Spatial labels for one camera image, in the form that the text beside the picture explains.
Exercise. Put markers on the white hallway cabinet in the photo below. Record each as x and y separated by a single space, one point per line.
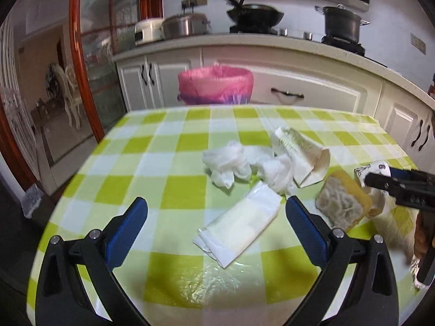
13 74

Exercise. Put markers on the white plastic bag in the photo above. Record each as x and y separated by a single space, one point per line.
394 224

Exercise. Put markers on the person's right hand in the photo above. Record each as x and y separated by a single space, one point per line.
421 237

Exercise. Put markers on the white cabinet drawer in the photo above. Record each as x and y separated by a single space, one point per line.
323 88

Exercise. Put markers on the white lower cabinet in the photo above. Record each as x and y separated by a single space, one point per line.
136 81
397 119

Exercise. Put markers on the red wooden door frame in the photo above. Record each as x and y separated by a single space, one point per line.
17 149

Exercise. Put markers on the white rice cooker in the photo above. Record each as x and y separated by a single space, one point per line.
146 32

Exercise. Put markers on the white paper packet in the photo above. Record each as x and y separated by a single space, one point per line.
238 225

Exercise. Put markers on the wooden sliding glass door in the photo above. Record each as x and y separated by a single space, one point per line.
102 40

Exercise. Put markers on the beige paper wrapper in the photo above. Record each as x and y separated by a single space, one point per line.
306 156

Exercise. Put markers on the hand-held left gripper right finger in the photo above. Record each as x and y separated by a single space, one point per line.
306 234

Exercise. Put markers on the silver rice cooker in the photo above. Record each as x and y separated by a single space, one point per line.
185 25

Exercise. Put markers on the silver stove knob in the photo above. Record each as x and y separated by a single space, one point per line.
283 32
307 35

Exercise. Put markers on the cream dining chair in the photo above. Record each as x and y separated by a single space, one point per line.
69 91

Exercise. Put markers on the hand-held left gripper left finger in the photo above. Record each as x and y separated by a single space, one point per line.
127 234

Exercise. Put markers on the green checked tablecloth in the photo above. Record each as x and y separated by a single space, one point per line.
170 271

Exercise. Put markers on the beige wall outlet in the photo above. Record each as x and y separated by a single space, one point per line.
418 43

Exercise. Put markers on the dark steel stockpot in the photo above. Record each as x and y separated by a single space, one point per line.
341 23

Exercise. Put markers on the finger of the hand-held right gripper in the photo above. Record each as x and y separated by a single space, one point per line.
407 173
390 186

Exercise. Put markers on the white tissue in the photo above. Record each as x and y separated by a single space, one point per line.
275 173
224 163

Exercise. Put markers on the wall outlet with plug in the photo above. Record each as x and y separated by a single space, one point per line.
195 1

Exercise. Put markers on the black wok with lid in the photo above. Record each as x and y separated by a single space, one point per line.
255 13

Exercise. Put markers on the pink-lined trash can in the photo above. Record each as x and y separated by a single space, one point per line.
214 81

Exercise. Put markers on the black glass gas stove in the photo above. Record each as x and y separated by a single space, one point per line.
340 44

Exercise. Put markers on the clear plastic bag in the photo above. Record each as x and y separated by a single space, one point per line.
32 202

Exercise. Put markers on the beige stone countertop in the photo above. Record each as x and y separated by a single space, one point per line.
217 40

